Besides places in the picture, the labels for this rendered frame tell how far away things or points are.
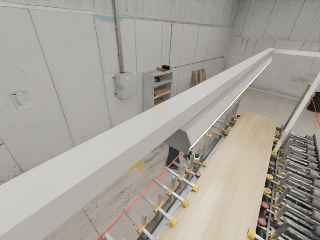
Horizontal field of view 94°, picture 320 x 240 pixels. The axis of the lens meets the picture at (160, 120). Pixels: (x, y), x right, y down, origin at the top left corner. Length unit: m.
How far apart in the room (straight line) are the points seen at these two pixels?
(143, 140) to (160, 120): 0.07
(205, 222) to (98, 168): 1.80
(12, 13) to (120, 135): 3.10
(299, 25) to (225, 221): 8.48
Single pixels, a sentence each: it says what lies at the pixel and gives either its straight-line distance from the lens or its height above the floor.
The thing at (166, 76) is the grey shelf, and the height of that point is 1.32.
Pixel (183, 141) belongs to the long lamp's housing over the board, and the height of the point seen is 2.35.
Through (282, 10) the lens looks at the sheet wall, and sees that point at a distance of 9.43.
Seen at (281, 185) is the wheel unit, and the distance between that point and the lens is 2.75.
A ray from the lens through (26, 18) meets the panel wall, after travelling 3.32.
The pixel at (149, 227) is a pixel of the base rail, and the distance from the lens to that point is 2.09.
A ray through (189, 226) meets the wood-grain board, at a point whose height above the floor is 0.90.
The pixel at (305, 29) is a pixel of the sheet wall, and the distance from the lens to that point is 9.31.
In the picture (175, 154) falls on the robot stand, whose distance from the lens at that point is 3.21.
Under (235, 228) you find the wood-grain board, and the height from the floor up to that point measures 0.90.
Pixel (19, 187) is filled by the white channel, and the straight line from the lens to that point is 0.27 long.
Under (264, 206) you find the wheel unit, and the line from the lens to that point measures 2.36.
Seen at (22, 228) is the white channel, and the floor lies 2.45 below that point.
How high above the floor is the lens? 2.64
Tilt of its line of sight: 32 degrees down
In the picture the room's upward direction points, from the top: 3 degrees clockwise
